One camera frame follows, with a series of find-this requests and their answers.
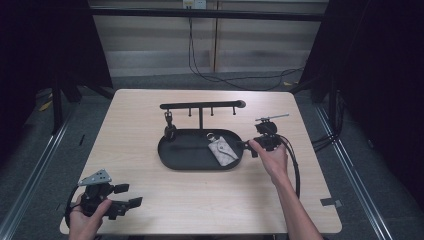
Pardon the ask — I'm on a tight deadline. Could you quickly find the black key with metal clasp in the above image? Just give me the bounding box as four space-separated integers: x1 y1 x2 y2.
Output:
163 110 178 141

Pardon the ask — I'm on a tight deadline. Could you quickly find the black stand leg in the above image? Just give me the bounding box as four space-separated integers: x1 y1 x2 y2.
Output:
51 79 64 135

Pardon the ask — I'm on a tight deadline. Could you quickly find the black horizontal bar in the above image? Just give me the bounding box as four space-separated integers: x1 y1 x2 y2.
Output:
89 8 326 23

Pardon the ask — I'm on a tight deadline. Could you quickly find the black key rack with tray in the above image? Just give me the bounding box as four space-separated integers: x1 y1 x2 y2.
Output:
157 99 247 172

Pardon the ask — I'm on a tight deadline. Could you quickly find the grey tape strip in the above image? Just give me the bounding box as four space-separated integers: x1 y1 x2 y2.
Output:
319 197 343 208

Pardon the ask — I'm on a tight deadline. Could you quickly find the person's right hand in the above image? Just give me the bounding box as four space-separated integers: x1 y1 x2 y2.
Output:
248 139 290 188

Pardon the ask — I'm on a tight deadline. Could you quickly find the left hand-held gripper cable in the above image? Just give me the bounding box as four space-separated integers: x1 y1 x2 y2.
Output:
64 184 83 229

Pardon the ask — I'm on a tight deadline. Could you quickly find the yellow scrap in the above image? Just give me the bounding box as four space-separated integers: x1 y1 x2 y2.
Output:
38 99 54 113

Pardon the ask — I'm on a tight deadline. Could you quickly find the right hand-held gripper cable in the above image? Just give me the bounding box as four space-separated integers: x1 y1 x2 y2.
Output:
278 134 302 200

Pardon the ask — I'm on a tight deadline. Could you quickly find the white wall outlet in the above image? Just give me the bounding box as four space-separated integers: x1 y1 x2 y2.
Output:
182 0 208 10

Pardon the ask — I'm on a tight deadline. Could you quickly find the dark curtain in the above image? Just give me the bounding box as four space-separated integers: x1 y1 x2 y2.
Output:
298 0 424 209
0 0 113 161

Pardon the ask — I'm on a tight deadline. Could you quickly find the long black floor cable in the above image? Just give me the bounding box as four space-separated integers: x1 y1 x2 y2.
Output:
188 16 305 92

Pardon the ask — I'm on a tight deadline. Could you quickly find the hand-held gripper cable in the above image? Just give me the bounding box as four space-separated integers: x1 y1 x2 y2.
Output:
278 134 302 200
64 184 83 229

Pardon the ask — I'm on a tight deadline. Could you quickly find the grey key pouch with ring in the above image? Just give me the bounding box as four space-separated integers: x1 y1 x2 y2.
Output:
206 132 240 167

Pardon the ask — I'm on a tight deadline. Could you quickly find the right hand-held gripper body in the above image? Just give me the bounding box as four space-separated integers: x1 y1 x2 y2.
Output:
249 113 290 153

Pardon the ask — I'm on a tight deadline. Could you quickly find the bundle of black cables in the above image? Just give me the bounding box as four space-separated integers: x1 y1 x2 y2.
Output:
311 93 346 153

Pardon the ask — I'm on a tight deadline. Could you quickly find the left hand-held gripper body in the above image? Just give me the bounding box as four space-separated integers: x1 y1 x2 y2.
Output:
78 168 130 221

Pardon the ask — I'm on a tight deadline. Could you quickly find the person's left hand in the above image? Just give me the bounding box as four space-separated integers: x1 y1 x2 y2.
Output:
69 194 113 240

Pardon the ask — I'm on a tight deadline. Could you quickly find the metal floor rail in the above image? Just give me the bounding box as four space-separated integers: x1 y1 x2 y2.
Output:
314 106 396 240
0 109 78 240

